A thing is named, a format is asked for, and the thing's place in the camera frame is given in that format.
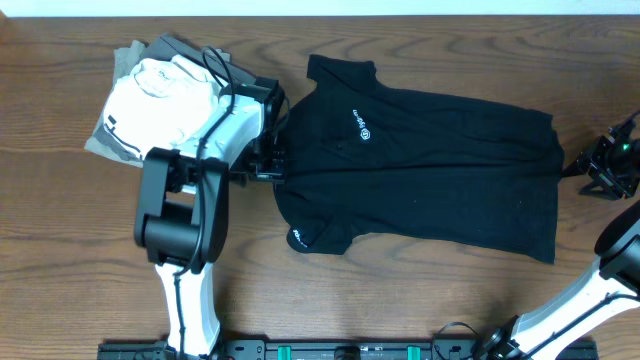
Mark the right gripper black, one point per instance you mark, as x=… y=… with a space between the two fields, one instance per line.
x=615 y=188

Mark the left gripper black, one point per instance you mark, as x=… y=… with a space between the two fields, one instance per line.
x=276 y=174

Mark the black polo shirt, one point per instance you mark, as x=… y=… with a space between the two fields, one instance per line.
x=362 y=157

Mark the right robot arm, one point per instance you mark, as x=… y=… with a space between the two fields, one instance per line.
x=610 y=286

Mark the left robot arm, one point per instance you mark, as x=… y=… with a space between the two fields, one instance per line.
x=182 y=214

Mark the white folded shirt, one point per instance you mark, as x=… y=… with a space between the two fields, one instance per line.
x=155 y=105

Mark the dark grey folded garment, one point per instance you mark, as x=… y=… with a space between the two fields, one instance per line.
x=165 y=94

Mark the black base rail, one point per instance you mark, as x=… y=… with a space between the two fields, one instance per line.
x=260 y=350

